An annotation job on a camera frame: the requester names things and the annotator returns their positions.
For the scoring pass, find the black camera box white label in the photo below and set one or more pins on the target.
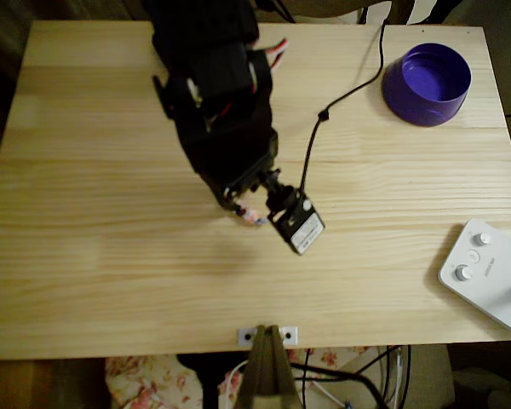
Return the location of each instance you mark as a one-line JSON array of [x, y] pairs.
[[298, 226]]

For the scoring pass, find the white device with knobs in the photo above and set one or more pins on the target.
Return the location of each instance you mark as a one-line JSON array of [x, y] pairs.
[[494, 289]]

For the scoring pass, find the beige cushion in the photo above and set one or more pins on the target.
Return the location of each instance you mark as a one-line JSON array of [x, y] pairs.
[[426, 375]]

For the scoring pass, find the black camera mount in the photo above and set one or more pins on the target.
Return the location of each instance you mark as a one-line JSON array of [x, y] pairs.
[[281, 194]]

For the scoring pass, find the purple bowl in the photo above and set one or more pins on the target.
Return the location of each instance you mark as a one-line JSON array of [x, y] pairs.
[[426, 111]]

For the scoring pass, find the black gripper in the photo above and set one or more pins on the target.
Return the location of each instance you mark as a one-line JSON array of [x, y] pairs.
[[244, 182]]

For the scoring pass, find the floral cloth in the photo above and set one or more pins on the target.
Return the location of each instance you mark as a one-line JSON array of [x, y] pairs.
[[145, 383]]

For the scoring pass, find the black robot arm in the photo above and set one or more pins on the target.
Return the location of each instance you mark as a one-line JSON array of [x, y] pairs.
[[204, 55]]

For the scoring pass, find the aluminium corner bracket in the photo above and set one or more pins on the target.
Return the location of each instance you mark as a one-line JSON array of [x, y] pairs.
[[245, 335]]

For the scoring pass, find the extrusion camera post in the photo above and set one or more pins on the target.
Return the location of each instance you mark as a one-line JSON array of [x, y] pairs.
[[266, 375]]

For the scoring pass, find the candy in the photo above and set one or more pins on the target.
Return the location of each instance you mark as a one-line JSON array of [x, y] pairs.
[[252, 218]]

